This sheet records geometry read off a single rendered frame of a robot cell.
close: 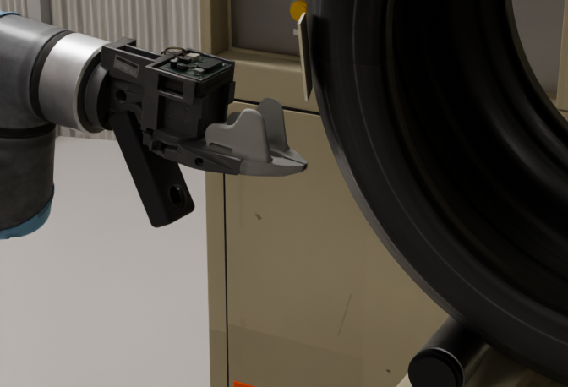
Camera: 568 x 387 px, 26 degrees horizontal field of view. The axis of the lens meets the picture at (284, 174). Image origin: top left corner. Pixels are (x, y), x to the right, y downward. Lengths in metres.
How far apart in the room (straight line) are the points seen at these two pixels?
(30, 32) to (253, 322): 0.85
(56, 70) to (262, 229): 0.75
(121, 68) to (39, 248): 2.26
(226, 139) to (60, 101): 0.17
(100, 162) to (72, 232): 0.54
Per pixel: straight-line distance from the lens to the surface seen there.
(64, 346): 2.89
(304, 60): 0.92
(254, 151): 1.08
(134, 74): 1.13
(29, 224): 1.26
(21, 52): 1.18
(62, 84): 1.15
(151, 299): 3.06
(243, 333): 1.94
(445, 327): 1.00
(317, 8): 0.92
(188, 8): 3.74
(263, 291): 1.89
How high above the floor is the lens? 1.40
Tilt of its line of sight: 21 degrees down
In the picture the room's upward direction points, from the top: straight up
